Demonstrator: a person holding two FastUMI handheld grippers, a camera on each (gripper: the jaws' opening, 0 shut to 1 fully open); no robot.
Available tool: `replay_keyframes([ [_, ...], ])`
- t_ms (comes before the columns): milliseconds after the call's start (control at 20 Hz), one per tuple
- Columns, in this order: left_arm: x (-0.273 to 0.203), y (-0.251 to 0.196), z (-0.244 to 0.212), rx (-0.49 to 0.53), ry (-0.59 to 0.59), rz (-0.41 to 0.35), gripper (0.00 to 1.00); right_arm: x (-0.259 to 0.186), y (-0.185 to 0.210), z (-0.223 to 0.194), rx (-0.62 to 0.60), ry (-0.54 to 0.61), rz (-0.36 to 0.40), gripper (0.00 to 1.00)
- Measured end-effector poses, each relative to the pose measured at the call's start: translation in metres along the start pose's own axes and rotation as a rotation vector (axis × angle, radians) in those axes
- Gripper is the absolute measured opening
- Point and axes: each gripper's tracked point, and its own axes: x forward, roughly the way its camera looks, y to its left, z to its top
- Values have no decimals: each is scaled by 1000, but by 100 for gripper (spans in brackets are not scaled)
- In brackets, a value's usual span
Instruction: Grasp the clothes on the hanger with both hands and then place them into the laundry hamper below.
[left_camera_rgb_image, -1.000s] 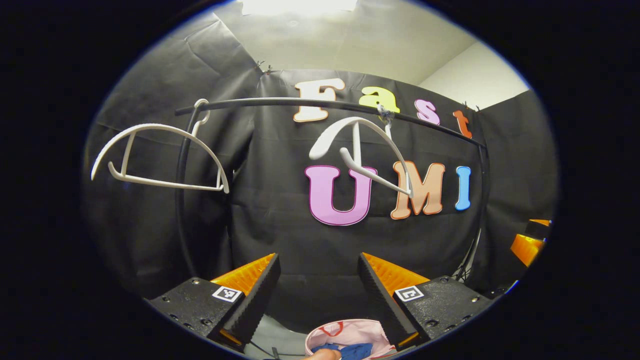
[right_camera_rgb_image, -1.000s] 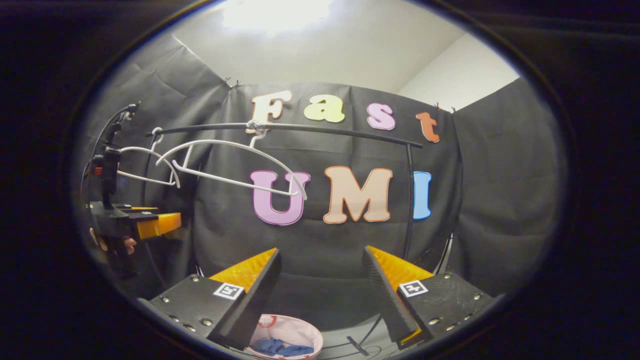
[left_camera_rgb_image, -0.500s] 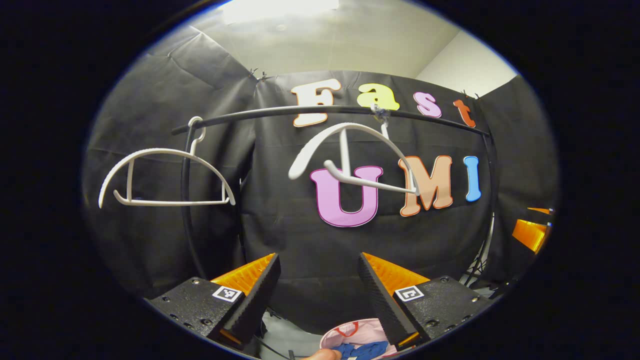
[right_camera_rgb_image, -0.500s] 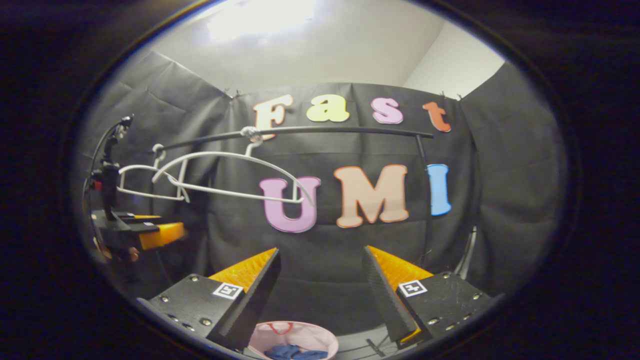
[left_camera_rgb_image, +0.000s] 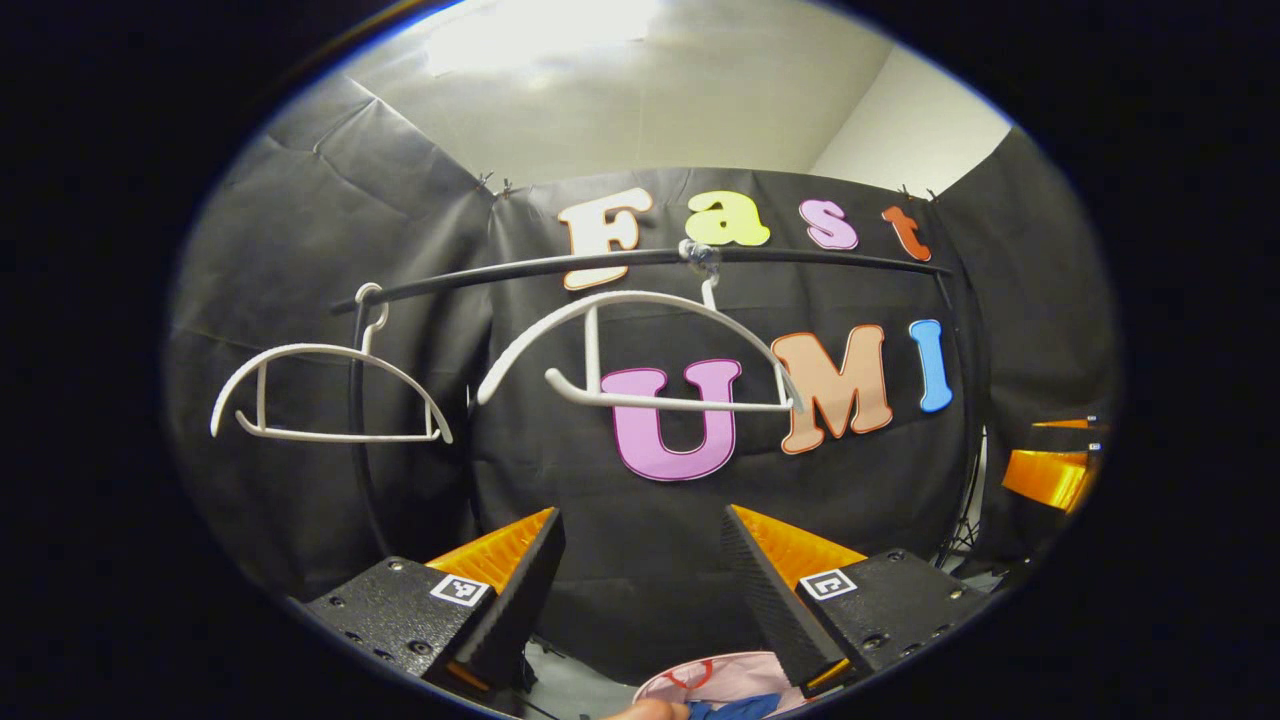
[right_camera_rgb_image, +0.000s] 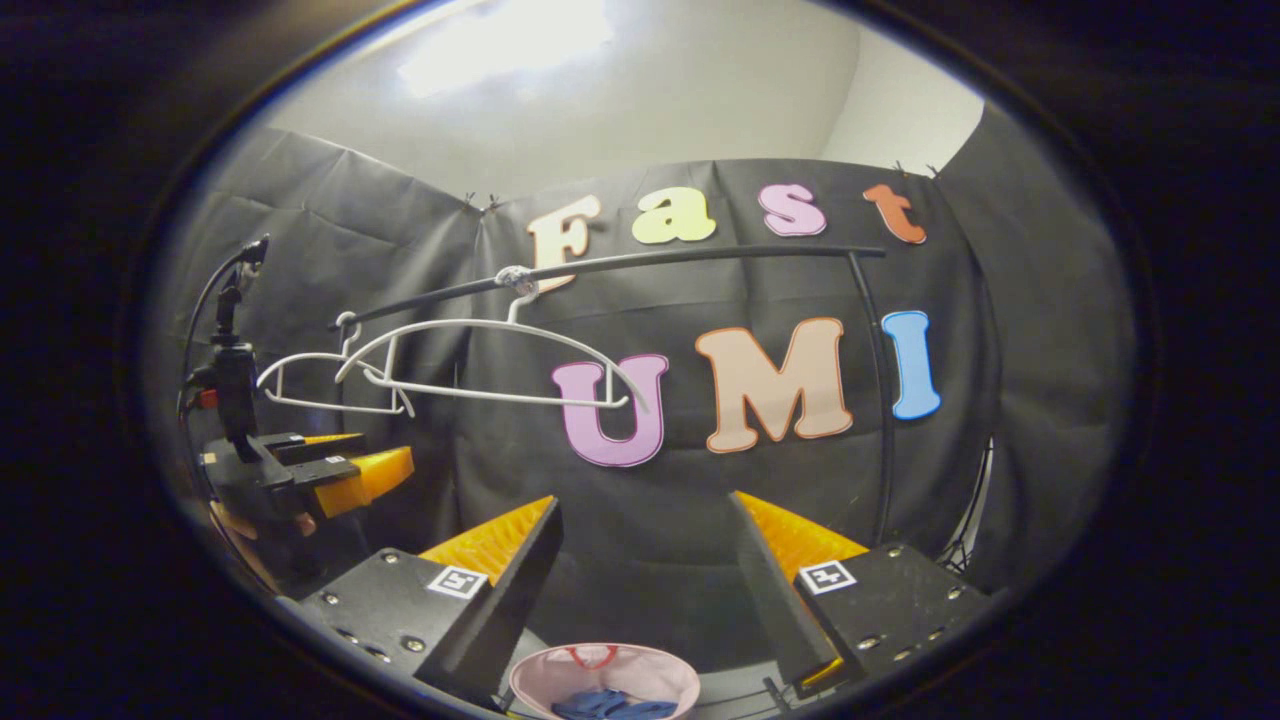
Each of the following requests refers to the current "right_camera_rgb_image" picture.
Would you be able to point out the white hanger with clear hook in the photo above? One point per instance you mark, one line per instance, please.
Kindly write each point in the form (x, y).
(480, 322)

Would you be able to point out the white plastic hanger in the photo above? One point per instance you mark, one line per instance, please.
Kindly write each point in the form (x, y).
(290, 362)

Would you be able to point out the pink laundry hamper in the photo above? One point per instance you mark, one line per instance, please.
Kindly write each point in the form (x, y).
(650, 670)

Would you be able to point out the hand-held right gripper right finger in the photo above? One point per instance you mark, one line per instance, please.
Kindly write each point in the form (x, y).
(770, 590)

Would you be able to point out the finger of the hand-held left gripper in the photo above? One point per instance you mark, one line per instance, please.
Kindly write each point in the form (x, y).
(300, 450)
(370, 480)

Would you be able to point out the small black backdrop clips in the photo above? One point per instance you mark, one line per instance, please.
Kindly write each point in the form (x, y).
(915, 169)
(482, 201)

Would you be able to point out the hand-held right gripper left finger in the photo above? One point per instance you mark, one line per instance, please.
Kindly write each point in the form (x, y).
(520, 590)

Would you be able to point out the black backdrop stand legs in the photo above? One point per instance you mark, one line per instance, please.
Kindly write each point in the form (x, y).
(965, 550)

